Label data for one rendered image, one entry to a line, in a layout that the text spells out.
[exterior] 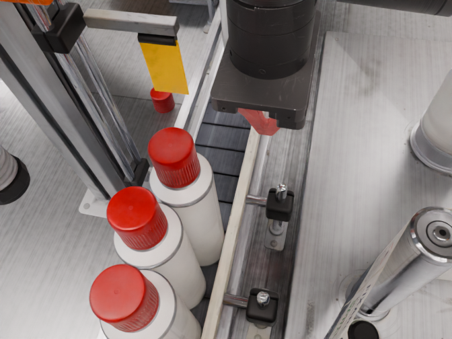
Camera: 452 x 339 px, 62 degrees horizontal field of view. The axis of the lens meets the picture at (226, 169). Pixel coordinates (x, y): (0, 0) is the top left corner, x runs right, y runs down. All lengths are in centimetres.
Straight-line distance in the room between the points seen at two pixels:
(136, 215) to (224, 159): 27
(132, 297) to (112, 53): 58
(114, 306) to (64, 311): 30
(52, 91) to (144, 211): 17
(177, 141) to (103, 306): 12
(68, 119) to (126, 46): 38
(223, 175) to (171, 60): 22
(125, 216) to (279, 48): 14
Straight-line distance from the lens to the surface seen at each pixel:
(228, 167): 49
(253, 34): 24
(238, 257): 44
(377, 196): 49
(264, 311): 39
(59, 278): 54
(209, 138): 52
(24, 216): 61
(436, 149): 51
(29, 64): 35
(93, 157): 45
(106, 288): 24
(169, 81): 32
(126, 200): 25
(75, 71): 31
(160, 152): 27
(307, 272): 44
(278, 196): 41
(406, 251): 28
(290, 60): 26
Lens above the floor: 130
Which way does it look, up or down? 59 degrees down
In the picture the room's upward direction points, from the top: 7 degrees counter-clockwise
